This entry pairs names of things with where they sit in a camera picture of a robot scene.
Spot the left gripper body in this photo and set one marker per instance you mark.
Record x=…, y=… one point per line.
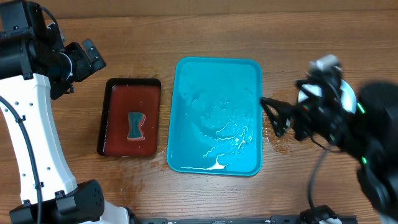
x=80, y=64

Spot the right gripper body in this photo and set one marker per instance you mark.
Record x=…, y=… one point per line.
x=298, y=121

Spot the light blue plate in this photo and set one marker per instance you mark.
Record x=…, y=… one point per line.
x=349, y=96

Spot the dark green sponge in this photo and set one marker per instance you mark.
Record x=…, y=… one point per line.
x=136, y=121

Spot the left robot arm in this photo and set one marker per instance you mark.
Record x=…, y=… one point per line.
x=36, y=68

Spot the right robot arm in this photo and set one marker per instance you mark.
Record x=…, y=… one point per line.
x=369, y=135

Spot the black tray with red liquid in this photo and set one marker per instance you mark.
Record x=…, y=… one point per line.
x=122, y=96

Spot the teal plastic tray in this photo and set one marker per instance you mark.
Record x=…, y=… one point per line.
x=215, y=117

